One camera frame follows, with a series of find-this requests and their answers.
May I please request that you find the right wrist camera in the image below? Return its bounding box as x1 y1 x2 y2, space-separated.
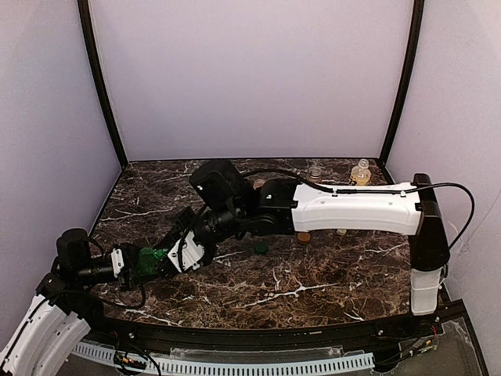
168 231 204 273

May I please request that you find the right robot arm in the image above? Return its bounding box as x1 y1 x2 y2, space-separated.
157 160 452 316

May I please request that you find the black front rail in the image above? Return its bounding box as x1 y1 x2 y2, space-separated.
85 300 466 354

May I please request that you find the yellow tea bottle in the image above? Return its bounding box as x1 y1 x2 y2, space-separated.
349 158 371 186

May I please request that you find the black frame post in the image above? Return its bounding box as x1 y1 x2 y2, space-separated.
77 0 128 169
378 0 425 166

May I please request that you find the dark green bottle cap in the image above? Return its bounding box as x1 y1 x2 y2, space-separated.
254 242 269 255

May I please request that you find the brown coffee bottle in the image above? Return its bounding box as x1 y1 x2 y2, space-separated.
306 165 323 183

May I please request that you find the left black frame post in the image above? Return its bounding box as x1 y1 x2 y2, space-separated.
77 0 128 169

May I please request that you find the right black frame post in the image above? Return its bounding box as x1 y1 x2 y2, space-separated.
378 0 425 166

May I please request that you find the gold bottle cap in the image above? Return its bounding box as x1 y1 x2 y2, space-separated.
297 232 312 244

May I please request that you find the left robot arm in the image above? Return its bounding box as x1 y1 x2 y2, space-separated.
1 229 140 375

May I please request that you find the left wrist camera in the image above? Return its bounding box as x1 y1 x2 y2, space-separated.
110 248 124 279

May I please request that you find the orange juice bottle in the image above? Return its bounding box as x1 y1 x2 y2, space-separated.
253 179 266 190

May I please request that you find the white cable tray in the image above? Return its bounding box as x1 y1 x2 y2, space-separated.
72 342 375 375

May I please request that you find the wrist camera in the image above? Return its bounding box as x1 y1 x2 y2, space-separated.
168 231 204 273
110 248 124 279

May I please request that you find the green plastic bottle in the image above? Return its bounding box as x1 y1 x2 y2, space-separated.
136 248 168 277

